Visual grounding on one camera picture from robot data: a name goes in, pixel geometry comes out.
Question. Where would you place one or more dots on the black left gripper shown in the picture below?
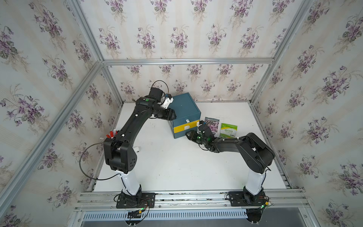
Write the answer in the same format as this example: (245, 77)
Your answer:
(168, 114)

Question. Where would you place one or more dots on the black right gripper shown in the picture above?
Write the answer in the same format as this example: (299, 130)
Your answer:
(191, 135)

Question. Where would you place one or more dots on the yellow drawer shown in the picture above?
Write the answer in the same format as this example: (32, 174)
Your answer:
(187, 126)

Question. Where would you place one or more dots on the teal drawer cabinet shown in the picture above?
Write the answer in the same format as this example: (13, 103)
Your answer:
(185, 108)

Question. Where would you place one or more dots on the pink flower seed bag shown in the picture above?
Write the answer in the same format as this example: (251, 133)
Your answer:
(213, 124)

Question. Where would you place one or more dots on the green seed bag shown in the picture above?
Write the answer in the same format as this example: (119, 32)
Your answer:
(228, 130)

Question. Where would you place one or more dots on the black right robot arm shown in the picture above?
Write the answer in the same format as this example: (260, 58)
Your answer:
(257, 155)

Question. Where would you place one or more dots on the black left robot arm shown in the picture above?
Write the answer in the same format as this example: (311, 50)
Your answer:
(119, 153)

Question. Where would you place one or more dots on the white marker pen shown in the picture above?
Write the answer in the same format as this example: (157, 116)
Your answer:
(136, 149)

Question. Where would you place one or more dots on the red marker pens holder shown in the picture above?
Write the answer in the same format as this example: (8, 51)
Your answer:
(112, 134)

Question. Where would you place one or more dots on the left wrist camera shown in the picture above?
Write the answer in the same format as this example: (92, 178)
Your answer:
(168, 99)

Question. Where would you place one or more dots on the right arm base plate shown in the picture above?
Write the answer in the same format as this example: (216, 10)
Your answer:
(246, 199)

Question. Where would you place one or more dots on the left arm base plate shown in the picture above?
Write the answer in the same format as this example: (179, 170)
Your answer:
(135, 200)

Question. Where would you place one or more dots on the aluminium mounting rail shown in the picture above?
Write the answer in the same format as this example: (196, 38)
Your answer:
(274, 207)

